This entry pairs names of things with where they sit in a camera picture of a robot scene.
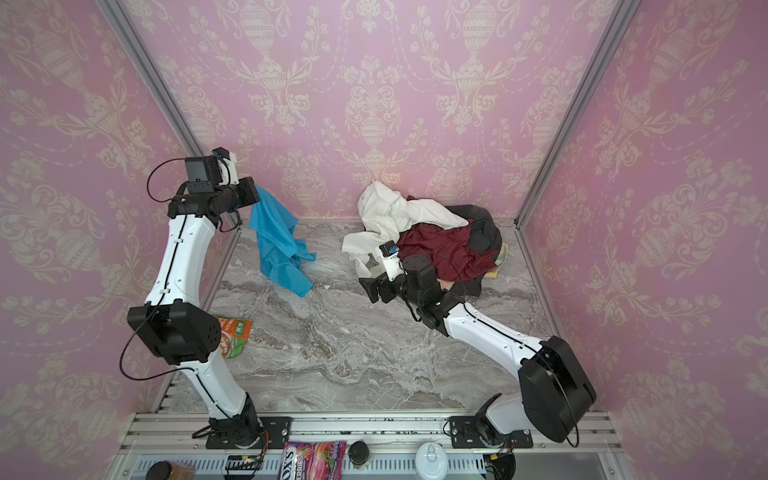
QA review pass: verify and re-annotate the black round connector with cables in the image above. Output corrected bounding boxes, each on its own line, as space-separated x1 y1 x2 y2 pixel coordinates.
482 452 517 480

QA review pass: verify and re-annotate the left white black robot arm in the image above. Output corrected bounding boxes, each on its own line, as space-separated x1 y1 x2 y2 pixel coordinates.
127 148 269 450

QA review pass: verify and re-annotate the maroon cloth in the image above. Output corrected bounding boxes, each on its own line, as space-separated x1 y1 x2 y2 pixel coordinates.
397 221 479 282

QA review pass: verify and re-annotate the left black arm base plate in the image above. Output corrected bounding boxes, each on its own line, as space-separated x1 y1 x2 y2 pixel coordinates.
206 416 292 450

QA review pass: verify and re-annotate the left aluminium corner post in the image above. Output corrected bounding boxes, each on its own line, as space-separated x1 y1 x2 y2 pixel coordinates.
97 0 211 157

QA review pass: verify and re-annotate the aluminium frame rail front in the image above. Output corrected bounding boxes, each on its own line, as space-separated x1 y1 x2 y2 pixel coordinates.
106 410 633 479

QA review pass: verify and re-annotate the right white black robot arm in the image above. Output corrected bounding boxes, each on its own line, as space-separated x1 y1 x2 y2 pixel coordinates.
359 255 596 447

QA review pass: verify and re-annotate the dark grey cloth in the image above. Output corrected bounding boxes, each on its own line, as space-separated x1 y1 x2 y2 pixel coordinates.
447 204 503 297

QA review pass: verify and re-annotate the small black round cap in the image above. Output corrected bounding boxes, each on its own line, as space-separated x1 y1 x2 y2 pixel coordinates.
347 440 371 468

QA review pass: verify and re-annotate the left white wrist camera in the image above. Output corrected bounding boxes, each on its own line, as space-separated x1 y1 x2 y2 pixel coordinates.
212 147 239 186

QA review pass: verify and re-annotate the pink candy bag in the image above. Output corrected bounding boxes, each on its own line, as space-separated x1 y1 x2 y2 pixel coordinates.
278 441 347 480

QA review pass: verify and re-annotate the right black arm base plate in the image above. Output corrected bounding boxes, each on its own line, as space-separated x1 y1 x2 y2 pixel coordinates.
447 416 534 449

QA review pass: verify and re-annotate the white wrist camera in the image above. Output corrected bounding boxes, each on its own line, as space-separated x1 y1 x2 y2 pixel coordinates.
379 241 404 282
212 147 239 186

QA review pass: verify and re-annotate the aluminium corner post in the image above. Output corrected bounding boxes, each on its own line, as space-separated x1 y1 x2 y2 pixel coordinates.
97 0 211 157
515 0 641 231

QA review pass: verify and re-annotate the orange green snack packet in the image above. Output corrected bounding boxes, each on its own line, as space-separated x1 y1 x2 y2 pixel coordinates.
218 317 252 359

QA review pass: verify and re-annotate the black electronics board with wires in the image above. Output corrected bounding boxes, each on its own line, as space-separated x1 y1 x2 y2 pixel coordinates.
223 455 264 480

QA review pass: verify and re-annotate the white cloth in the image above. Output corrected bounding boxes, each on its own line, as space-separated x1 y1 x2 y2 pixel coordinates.
342 181 469 278

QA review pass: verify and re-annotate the right aluminium corner post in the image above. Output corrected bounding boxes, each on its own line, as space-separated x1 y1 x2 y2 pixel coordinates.
515 0 641 231

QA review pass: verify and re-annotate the teal blue cloth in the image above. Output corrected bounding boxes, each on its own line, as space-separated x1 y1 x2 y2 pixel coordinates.
249 186 316 297

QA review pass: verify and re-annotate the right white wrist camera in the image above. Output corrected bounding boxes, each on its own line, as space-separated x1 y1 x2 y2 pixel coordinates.
379 241 404 282

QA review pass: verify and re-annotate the brown jar black lid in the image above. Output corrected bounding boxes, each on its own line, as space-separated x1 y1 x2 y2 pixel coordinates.
144 460 196 480

